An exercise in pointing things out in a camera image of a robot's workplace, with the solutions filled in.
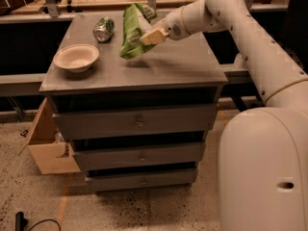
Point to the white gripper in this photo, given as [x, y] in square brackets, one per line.
[172, 24]

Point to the green rice chip bag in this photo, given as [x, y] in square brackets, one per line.
[136, 22]

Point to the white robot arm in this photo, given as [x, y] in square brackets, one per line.
[263, 152]

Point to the white paper bowl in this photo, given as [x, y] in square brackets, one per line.
[76, 57]

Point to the green soda can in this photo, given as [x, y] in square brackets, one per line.
[104, 29]

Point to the clear sanitizer pump bottle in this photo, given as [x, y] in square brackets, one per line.
[239, 62]

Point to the grey drawer cabinet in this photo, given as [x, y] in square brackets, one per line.
[192, 50]

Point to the top grey drawer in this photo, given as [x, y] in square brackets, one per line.
[134, 122]

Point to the grey drawer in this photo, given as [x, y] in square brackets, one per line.
[140, 156]
[142, 180]
[134, 122]

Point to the middle grey drawer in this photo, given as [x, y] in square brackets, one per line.
[140, 156]

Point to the bottom grey drawer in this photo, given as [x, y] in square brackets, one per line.
[142, 180]

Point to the open cardboard box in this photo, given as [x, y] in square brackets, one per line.
[51, 153]

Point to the black device on floor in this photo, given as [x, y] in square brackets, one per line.
[20, 221]

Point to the grey metal shelf rail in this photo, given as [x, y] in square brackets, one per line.
[138, 75]

